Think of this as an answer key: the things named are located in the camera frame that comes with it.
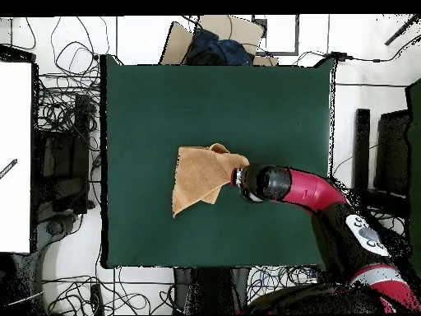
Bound black tangled cables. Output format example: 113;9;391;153
42;266;175;315
35;16;103;132

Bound white flat panel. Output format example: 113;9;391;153
0;60;34;254

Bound green cloth covered object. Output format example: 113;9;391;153
405;78;421;274

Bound grey wheeled base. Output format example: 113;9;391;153
45;213;78;238

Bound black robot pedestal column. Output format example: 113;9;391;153
172;267;251;315

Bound dark blue garment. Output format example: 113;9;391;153
185;27;254;67

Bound brown cardboard box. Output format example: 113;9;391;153
159;14;279;67

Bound dark green table cloth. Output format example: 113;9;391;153
99;53;336;270

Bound black power strip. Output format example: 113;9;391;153
90;282;104;315

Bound tan terry towel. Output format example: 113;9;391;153
171;142;251;218

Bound black corner clamp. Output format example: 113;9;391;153
331;50;354;63

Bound black equipment stand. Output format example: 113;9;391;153
32;93;96;215

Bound black chair frame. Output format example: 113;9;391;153
351;108;412;225

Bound black square floor frame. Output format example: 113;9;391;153
252;14;300;57

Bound black rod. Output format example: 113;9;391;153
384;14;421;47

